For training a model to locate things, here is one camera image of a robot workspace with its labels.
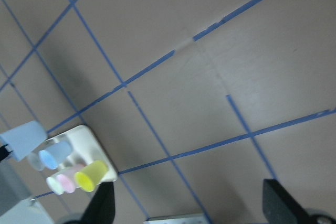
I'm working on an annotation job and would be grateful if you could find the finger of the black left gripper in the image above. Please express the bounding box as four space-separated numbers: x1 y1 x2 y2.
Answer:
0 144 13 162

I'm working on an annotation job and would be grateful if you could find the pink plastic cup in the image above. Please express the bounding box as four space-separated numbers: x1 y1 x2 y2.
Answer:
56 164 85 194

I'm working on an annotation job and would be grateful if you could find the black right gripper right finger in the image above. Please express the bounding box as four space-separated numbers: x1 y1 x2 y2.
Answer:
262 179 311 224

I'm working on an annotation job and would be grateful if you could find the yellow plastic cup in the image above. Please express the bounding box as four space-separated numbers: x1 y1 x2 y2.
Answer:
74 160 108 192

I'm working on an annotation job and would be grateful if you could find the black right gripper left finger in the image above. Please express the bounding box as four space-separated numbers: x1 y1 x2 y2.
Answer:
81 182 116 224

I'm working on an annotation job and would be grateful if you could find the cream plastic tray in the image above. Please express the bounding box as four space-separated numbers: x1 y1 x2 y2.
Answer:
44 125 118 182

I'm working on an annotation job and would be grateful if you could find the light blue plastic cup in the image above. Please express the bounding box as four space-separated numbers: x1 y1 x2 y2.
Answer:
38 141 73 170

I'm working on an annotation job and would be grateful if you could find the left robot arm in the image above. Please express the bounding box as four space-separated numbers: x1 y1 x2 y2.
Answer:
1 144 32 215

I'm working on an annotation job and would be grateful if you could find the grey plastic cup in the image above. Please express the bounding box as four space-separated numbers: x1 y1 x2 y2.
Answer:
26 152 45 171

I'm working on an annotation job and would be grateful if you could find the pale green plastic cup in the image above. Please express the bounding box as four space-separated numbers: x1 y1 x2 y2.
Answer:
46 176 64 195

